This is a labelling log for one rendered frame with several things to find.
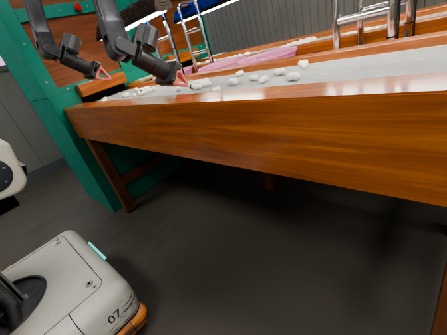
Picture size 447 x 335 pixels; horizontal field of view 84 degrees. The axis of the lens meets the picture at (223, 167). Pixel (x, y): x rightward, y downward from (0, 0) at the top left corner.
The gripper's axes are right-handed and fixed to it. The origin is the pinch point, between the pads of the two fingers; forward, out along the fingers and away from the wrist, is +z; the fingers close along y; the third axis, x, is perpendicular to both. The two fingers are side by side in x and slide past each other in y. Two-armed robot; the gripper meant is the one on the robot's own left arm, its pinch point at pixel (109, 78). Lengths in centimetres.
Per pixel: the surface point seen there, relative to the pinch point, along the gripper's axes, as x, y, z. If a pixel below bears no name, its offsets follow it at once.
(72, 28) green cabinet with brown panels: -31, 48, -8
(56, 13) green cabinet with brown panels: -33, 47, -18
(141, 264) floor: 86, -15, 32
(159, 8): -25.7, -31.0, 0.2
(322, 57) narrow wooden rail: -11, -88, 28
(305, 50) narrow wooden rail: -32, -67, 53
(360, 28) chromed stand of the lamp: -33, -91, 48
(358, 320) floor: 68, -109, 52
